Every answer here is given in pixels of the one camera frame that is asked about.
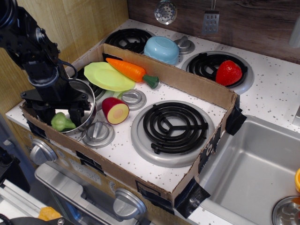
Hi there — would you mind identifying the yellow-green toy plate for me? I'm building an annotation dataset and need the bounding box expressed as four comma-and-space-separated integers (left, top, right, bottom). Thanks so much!
84, 62, 135, 92

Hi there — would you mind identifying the oven knob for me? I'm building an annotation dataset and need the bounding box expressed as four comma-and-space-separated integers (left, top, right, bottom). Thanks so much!
113, 187, 147, 220
30, 139, 58, 165

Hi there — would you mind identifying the cardboard fence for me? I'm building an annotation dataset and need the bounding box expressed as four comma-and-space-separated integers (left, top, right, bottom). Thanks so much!
21, 44, 246, 218

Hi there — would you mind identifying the silver stove knob back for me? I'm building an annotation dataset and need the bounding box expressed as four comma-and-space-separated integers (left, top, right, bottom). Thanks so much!
174, 36, 195, 55

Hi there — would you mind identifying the silver metal pot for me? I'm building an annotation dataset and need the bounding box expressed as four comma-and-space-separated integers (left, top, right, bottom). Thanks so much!
55, 79, 97, 136

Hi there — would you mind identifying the yellow toy item at edge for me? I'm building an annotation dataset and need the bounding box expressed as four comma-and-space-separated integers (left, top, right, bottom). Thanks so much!
294, 169, 300, 193

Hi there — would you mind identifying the silver slotted spatula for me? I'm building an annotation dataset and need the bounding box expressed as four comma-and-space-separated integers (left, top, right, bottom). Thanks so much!
202, 0, 220, 35

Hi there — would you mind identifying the back left black burner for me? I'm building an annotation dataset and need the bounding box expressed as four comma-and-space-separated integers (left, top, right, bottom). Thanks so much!
101, 28, 154, 54

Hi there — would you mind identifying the grey faucet post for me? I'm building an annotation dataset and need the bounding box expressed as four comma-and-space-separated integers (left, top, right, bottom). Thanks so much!
288, 17, 300, 48

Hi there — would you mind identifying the right oven knob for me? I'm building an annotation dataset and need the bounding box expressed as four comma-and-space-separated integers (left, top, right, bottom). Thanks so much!
113, 187, 147, 220

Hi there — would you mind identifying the back right black burner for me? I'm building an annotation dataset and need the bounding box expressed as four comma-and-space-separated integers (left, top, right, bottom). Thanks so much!
181, 51, 255, 95

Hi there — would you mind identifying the silver stove knob front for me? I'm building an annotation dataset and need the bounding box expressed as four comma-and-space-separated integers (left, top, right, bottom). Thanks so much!
83, 121, 115, 148

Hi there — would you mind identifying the silver stove knob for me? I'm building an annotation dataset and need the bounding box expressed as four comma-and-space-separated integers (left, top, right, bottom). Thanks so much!
118, 90, 147, 111
83, 121, 115, 148
174, 36, 195, 55

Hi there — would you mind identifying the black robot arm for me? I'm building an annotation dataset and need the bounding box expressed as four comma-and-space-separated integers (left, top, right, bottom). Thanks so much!
0, 0, 90, 127

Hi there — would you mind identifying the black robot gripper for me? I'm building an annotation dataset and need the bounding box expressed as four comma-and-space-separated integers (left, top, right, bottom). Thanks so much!
21, 67, 90, 127

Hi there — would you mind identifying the red halved toy fruit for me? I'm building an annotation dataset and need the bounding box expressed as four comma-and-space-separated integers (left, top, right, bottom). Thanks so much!
102, 97, 129, 125

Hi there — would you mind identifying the silver oven door handle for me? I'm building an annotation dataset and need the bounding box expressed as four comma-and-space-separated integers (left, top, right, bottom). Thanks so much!
35, 164, 139, 225

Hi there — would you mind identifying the orange toy carrot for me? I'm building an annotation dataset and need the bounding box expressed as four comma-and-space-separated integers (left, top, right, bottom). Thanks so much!
106, 58, 159, 89

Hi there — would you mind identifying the silver strainer ladle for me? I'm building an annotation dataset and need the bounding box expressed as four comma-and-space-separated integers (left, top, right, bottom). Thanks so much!
154, 0, 178, 25

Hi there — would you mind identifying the front right black burner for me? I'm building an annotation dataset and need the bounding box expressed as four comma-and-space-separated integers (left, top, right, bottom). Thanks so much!
131, 101, 215, 168

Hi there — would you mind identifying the yellow chip piece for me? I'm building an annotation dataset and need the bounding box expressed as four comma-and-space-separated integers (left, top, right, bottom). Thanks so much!
38, 206, 61, 221

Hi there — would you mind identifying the green toy broccoli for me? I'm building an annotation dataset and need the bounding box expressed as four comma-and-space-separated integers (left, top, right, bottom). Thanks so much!
51, 112, 76, 132

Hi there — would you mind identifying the left oven knob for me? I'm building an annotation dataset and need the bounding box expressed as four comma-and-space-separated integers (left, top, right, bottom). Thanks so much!
30, 139, 58, 165

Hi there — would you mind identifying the red toy strawberry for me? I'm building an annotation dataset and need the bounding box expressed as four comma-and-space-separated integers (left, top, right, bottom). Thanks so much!
216, 60, 242, 86

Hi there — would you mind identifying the silver stove knob centre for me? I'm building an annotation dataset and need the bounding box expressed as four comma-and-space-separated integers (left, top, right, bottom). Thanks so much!
118, 90, 147, 111

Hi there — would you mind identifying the silver bowl in sink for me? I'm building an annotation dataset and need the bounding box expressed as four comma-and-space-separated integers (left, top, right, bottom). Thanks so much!
271, 196, 300, 225

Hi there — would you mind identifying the grey sink basin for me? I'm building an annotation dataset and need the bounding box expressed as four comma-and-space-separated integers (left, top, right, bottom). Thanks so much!
200, 116, 300, 225

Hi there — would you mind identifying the light blue toy bowl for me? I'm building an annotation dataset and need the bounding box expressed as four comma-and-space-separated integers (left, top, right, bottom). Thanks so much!
143, 36, 180, 65

